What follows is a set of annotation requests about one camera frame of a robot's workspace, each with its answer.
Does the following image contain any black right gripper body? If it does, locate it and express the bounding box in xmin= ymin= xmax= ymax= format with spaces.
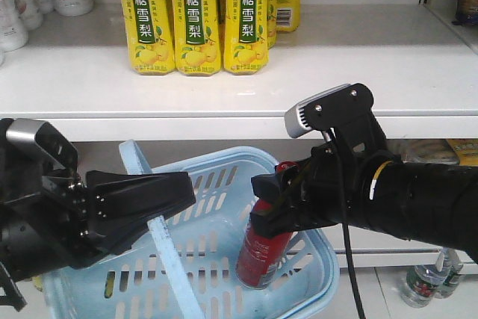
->
xmin=287 ymin=143 xmax=373 ymax=229

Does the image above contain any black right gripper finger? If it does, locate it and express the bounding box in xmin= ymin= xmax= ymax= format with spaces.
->
xmin=251 ymin=171 xmax=295 ymax=202

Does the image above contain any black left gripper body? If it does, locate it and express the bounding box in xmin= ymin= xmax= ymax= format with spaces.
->
xmin=1 ymin=118 xmax=92 ymax=282

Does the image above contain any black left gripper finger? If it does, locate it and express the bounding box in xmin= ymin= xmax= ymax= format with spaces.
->
xmin=86 ymin=170 xmax=196 ymax=238
xmin=89 ymin=217 xmax=151 ymax=255

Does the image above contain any light blue plastic basket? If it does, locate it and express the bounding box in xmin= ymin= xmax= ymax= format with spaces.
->
xmin=42 ymin=146 xmax=340 ymax=318

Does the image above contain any red coke can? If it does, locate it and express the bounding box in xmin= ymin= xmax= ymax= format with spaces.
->
xmin=235 ymin=161 xmax=299 ymax=291

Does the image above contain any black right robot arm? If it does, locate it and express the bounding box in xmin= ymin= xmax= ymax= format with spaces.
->
xmin=250 ymin=143 xmax=477 ymax=261

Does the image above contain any clear water bottle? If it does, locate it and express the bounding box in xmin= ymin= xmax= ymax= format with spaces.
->
xmin=434 ymin=249 xmax=463 ymax=299
xmin=400 ymin=264 xmax=448 ymax=309

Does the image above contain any yellow snack box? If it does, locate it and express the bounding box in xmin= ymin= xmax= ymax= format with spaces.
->
xmin=447 ymin=139 xmax=478 ymax=167

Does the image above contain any white metal store shelving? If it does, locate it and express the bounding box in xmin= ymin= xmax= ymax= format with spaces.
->
xmin=0 ymin=0 xmax=478 ymax=271

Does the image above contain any black camera cable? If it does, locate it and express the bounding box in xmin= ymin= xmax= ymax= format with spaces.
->
xmin=323 ymin=128 xmax=367 ymax=319

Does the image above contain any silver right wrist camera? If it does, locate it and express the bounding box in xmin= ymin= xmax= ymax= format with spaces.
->
xmin=284 ymin=82 xmax=373 ymax=138

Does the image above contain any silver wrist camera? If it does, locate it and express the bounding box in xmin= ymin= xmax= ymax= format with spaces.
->
xmin=284 ymin=82 xmax=373 ymax=138
xmin=6 ymin=118 xmax=78 ymax=173

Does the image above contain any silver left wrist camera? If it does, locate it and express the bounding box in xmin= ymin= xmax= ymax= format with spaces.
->
xmin=6 ymin=118 xmax=78 ymax=173

